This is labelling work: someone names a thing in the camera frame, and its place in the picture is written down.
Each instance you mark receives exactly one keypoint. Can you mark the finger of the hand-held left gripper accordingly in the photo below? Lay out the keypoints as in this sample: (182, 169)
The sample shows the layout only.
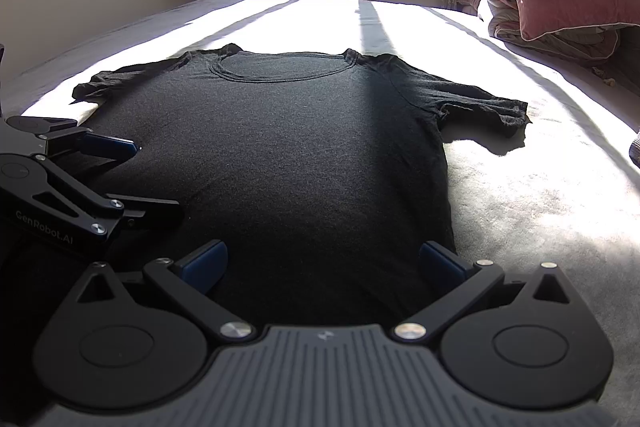
(145, 213)
(107, 147)

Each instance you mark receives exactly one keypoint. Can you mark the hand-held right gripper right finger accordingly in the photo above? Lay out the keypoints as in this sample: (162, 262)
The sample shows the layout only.
(440, 266)

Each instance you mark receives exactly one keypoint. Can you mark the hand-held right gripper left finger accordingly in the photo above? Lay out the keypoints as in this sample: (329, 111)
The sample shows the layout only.
(207, 264)

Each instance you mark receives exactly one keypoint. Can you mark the black t-shirt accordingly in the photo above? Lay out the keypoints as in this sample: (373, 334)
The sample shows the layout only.
(300, 132)

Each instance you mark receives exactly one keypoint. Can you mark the bed with grey sheet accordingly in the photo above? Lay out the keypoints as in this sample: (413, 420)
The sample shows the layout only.
(525, 207)

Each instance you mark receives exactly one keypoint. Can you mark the folded grey cloth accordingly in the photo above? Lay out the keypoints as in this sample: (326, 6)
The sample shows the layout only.
(636, 149)

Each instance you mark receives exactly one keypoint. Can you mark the small beige scrap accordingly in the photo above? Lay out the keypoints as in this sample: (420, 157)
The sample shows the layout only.
(604, 76)

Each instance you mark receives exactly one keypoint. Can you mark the folded quilt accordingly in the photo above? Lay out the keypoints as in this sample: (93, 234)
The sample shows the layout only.
(495, 2)

